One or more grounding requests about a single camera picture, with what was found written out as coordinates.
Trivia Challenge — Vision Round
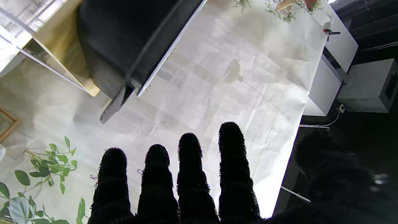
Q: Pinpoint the black orange clamp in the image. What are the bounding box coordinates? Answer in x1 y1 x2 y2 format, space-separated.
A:
323 29 341 42

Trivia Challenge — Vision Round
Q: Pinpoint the wooden top metal frame shelf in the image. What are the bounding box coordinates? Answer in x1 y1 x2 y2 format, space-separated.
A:
0 0 100 97

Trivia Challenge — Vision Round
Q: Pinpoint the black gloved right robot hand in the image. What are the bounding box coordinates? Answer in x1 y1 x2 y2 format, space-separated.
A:
88 121 398 224

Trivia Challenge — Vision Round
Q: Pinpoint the white foam board panel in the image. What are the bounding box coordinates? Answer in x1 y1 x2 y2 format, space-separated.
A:
303 6 359 116

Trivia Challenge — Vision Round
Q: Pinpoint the white power cable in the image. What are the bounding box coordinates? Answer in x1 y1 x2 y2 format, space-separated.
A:
299 105 346 129

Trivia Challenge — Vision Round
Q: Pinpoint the grey metal equipment box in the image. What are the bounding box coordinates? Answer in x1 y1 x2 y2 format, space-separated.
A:
337 58 398 113

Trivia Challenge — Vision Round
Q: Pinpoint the black patterned baking tray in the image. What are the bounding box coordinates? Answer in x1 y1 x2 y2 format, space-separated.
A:
76 0 206 124

